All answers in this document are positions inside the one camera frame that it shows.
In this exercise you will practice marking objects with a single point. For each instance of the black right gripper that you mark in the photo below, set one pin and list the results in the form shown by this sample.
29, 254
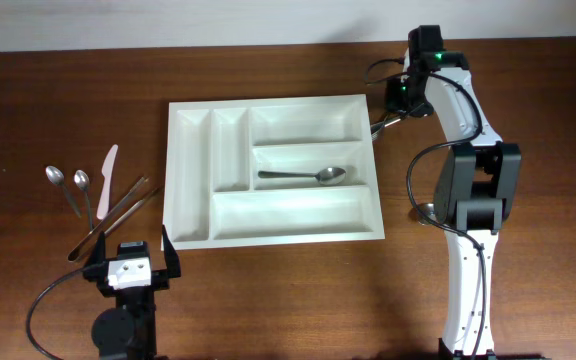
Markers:
393, 103

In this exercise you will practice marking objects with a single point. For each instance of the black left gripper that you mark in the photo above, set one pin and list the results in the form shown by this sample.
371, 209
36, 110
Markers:
96, 268

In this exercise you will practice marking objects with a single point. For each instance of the steel fork with long handle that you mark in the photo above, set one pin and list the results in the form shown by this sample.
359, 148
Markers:
378, 127

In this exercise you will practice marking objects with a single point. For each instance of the large steel spoon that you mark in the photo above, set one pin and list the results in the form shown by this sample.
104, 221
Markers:
328, 176

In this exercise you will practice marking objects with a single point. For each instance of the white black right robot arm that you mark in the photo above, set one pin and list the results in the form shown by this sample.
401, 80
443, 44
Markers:
475, 189

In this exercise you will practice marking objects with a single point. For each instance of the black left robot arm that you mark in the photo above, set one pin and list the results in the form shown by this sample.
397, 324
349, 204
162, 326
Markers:
128, 330

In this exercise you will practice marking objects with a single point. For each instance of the steel spoon near right arm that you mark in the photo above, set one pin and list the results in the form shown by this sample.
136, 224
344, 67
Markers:
427, 213

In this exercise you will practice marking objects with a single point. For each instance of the small steel teaspoon inner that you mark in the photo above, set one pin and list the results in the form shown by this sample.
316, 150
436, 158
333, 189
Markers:
82, 181

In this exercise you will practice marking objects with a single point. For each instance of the small steel teaspoon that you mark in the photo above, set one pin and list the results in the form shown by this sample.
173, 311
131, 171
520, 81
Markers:
82, 181
56, 177

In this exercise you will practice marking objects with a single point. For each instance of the pink plastic knife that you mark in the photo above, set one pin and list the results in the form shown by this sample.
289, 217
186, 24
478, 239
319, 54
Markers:
107, 170

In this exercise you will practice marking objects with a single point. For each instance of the small steel teaspoon outer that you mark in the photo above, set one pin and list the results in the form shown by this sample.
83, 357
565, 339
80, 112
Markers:
56, 177

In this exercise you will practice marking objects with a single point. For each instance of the white plastic cutlery tray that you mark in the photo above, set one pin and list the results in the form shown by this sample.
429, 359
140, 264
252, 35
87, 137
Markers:
213, 197

